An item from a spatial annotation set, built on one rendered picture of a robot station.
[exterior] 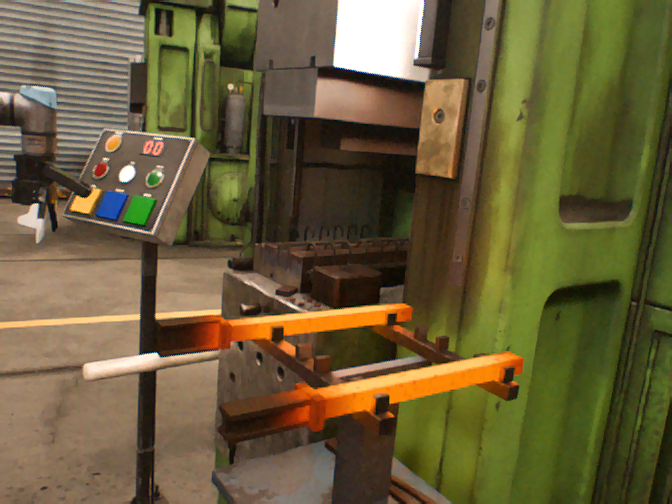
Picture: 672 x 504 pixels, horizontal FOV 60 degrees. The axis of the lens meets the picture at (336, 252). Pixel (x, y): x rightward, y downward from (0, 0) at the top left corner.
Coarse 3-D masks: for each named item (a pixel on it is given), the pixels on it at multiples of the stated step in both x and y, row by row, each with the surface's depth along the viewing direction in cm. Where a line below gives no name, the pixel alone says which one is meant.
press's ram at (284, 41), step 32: (288, 0) 120; (320, 0) 111; (352, 0) 109; (384, 0) 113; (416, 0) 118; (288, 32) 120; (320, 32) 112; (352, 32) 110; (384, 32) 114; (416, 32) 119; (256, 64) 131; (288, 64) 121; (320, 64) 112; (352, 64) 112; (384, 64) 116
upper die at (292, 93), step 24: (288, 72) 121; (312, 72) 114; (336, 72) 116; (264, 96) 129; (288, 96) 122; (312, 96) 115; (336, 96) 117; (360, 96) 120; (384, 96) 124; (408, 96) 128; (336, 120) 118; (360, 120) 122; (384, 120) 126; (408, 120) 130
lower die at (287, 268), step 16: (336, 240) 144; (352, 240) 140; (368, 240) 143; (256, 256) 135; (272, 256) 130; (288, 256) 125; (304, 256) 121; (320, 256) 123; (336, 256) 126; (352, 256) 128; (368, 256) 131; (384, 256) 134; (400, 256) 137; (272, 272) 130; (288, 272) 125; (304, 288) 122
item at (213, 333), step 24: (312, 312) 91; (336, 312) 92; (360, 312) 93; (384, 312) 96; (408, 312) 99; (168, 336) 78; (192, 336) 79; (216, 336) 81; (240, 336) 82; (264, 336) 85
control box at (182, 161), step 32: (96, 160) 164; (128, 160) 159; (160, 160) 155; (192, 160) 154; (128, 192) 155; (160, 192) 150; (192, 192) 156; (96, 224) 157; (128, 224) 150; (160, 224) 148
